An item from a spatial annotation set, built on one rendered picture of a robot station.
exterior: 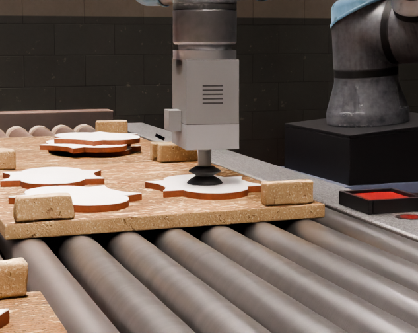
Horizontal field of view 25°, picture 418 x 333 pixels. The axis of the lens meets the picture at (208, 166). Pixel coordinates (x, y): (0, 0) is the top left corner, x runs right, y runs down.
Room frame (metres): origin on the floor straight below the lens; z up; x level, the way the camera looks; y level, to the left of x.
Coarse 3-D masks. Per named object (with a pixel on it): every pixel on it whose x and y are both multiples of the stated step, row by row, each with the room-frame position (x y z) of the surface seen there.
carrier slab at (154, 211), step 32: (0, 192) 1.12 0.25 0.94; (160, 192) 1.12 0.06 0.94; (256, 192) 1.12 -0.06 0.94; (0, 224) 0.95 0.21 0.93; (32, 224) 0.94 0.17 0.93; (64, 224) 0.95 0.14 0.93; (96, 224) 0.96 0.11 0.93; (128, 224) 0.97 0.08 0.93; (160, 224) 0.98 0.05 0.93; (192, 224) 0.99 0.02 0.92; (224, 224) 1.00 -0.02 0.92
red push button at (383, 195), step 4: (372, 192) 1.16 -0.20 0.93; (376, 192) 1.16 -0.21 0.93; (380, 192) 1.16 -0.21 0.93; (384, 192) 1.16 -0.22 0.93; (388, 192) 1.16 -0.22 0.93; (392, 192) 1.16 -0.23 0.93; (364, 196) 1.13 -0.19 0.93; (368, 196) 1.13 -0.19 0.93; (372, 196) 1.13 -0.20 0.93; (376, 196) 1.13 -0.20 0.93; (380, 196) 1.13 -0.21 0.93; (384, 196) 1.13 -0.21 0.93; (388, 196) 1.13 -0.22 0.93; (392, 196) 1.13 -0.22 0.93; (396, 196) 1.13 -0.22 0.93; (400, 196) 1.13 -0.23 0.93; (404, 196) 1.13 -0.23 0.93
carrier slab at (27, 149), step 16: (0, 144) 1.63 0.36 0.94; (16, 144) 1.63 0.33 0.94; (32, 144) 1.63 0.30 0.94; (144, 144) 1.63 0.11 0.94; (16, 160) 1.42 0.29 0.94; (32, 160) 1.42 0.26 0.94; (48, 160) 1.42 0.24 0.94; (64, 160) 1.42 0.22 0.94; (80, 160) 1.42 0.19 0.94; (96, 160) 1.42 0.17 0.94; (112, 160) 1.42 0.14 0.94; (128, 160) 1.42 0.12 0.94; (144, 160) 1.42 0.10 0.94
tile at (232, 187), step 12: (168, 180) 1.16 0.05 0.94; (180, 180) 1.16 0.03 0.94; (228, 180) 1.16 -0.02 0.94; (240, 180) 1.16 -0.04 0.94; (168, 192) 1.09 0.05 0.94; (180, 192) 1.09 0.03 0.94; (192, 192) 1.08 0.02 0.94; (204, 192) 1.07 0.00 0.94; (216, 192) 1.07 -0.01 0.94; (228, 192) 1.07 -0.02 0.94; (240, 192) 1.08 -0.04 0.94
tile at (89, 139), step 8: (56, 136) 1.53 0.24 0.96; (64, 136) 1.52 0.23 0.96; (72, 136) 1.52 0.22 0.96; (80, 136) 1.52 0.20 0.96; (88, 136) 1.52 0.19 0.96; (96, 136) 1.52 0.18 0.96; (104, 136) 1.52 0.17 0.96; (112, 136) 1.52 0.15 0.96; (120, 136) 1.52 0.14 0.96; (128, 136) 1.52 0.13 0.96; (136, 136) 1.52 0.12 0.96; (80, 144) 1.48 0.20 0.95; (88, 144) 1.47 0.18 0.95; (96, 144) 1.46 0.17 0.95; (104, 144) 1.48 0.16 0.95; (112, 144) 1.47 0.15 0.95; (120, 144) 1.48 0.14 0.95; (128, 144) 1.48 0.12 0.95
